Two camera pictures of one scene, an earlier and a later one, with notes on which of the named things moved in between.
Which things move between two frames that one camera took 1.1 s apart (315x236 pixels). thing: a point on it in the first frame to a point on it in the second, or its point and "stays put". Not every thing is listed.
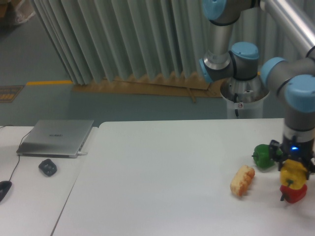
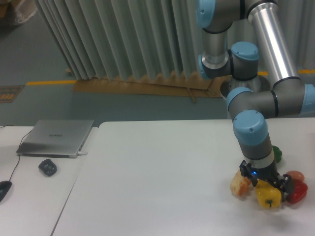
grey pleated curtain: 102,40 stays put
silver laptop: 55,138 stays put
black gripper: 301,151 to 283,182
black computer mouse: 5,186 stays put
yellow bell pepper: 293,173 to 268,197
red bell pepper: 292,195 stays put
